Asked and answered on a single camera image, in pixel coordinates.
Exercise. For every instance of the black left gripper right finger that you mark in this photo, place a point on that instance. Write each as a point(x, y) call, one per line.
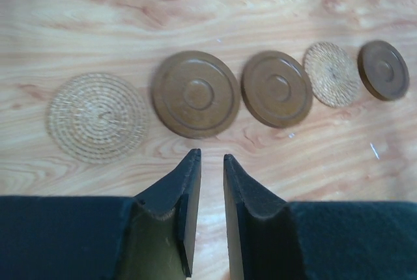
point(270, 238)

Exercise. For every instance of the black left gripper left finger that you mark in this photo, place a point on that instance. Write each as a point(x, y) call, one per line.
point(147, 236)

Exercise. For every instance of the woven rattan coaster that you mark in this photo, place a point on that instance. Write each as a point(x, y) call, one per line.
point(97, 118)
point(333, 74)

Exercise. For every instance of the brown ceramic coaster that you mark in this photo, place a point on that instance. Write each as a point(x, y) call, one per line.
point(383, 70)
point(195, 94)
point(276, 89)

